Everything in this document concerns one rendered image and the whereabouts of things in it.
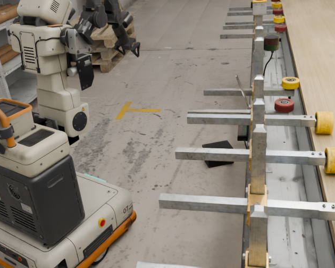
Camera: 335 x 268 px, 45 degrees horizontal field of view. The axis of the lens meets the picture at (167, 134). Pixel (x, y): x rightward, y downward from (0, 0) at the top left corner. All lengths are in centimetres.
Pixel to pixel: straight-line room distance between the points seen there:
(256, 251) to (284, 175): 94
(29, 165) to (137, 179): 124
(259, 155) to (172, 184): 180
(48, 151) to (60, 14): 64
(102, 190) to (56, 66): 76
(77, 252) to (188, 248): 62
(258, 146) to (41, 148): 106
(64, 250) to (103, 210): 31
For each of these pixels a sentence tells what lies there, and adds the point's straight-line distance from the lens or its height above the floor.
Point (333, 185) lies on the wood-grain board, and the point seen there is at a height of 90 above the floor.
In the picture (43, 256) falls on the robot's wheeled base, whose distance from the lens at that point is 205.
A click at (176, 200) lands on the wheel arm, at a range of 110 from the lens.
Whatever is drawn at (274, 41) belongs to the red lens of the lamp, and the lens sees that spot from 168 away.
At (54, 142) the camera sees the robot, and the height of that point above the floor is 80.
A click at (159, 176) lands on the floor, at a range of 288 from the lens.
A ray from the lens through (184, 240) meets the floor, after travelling 237.
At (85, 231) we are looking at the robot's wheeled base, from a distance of 213.
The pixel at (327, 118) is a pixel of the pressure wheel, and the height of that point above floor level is 97.
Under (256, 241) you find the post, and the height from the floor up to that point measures 104.
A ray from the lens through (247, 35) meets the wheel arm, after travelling 294.
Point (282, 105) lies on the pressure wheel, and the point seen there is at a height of 91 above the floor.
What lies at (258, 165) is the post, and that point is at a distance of 105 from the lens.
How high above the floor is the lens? 164
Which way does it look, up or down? 29 degrees down
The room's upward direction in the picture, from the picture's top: 5 degrees counter-clockwise
